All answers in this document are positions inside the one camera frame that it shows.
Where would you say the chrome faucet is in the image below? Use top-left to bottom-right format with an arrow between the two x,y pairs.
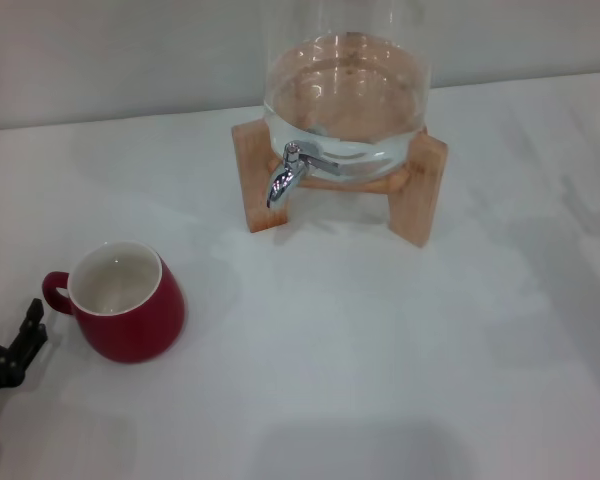
265,141 -> 342,210

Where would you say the wooden dispenser stand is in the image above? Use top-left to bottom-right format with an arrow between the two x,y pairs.
231,121 -> 449,250

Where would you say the red ceramic cup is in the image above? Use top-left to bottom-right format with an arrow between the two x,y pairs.
41,240 -> 186,365

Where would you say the glass water dispenser jar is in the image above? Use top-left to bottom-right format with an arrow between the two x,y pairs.
260,0 -> 435,180

